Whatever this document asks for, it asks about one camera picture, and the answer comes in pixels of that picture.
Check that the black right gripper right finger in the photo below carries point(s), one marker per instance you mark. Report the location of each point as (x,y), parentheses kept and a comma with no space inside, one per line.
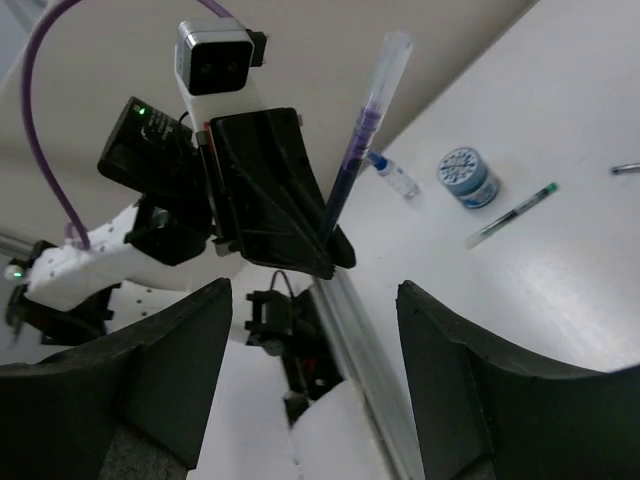
(486,408)

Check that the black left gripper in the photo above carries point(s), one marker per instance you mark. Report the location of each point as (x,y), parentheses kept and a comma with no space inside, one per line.
(264,169)

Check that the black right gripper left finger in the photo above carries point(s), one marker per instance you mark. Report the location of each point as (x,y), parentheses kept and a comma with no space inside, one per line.
(131,405)

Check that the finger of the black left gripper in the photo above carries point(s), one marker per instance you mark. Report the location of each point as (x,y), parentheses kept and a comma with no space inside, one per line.
(340,249)

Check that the purple gel pen clear cap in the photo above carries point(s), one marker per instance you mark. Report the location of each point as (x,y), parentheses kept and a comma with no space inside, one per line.
(392,60)

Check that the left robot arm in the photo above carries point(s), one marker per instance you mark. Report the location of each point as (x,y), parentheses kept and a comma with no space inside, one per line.
(68,292)

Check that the small glue bottle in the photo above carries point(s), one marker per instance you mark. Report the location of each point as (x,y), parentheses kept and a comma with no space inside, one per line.
(395,177)

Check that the green gel pen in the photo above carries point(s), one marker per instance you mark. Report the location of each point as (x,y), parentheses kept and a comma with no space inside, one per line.
(489,230)

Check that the blue ballpoint pen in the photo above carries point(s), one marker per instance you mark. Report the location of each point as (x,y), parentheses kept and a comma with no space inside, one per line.
(625,169)

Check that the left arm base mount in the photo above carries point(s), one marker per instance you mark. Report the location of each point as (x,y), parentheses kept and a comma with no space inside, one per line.
(287,325)

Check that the aluminium frame rail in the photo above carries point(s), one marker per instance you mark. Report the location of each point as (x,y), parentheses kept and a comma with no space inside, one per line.
(361,357)

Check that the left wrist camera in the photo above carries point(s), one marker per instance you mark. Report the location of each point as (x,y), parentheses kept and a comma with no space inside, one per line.
(212,63)

